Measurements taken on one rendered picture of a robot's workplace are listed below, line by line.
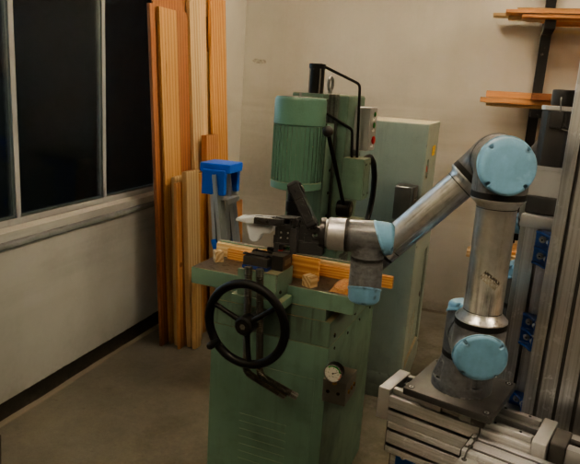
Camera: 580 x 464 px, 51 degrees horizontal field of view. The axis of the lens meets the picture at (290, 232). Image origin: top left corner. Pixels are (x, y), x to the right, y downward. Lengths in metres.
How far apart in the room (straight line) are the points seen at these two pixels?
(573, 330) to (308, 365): 0.85
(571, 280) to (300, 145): 0.91
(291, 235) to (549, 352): 0.74
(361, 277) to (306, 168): 0.72
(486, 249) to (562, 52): 3.07
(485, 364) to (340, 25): 3.40
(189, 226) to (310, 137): 1.61
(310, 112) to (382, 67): 2.44
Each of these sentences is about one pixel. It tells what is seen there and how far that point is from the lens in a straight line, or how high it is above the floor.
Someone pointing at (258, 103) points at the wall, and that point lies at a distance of 4.67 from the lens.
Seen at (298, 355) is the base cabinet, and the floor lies 0.66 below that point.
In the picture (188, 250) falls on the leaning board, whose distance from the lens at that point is 3.49.
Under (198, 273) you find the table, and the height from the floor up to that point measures 0.88.
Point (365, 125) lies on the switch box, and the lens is 2.28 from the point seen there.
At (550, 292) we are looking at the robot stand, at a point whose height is 1.08.
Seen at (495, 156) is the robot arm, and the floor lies 1.43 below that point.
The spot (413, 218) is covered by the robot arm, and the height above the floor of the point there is 1.25.
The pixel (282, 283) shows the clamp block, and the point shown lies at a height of 0.92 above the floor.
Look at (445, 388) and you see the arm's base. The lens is 1.59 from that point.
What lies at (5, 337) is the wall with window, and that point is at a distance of 2.94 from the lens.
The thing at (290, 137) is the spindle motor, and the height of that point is 1.37.
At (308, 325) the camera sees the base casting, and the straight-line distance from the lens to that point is 2.01.
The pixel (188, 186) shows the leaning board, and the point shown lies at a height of 0.96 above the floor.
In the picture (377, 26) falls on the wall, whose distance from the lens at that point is 4.43.
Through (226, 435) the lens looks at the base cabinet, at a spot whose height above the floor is 0.29.
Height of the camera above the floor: 1.53
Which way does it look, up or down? 13 degrees down
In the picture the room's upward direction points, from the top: 4 degrees clockwise
